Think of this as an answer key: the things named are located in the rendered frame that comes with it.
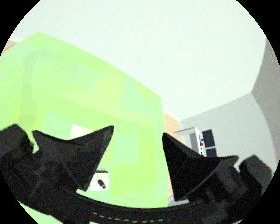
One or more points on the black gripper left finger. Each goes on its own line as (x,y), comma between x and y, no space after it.
(80,156)

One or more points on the beige square block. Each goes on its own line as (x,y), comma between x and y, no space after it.
(99,175)

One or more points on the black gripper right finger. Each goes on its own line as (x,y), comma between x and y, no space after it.
(188,169)

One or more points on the black marker with pointed tip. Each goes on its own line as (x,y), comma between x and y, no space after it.
(101,184)

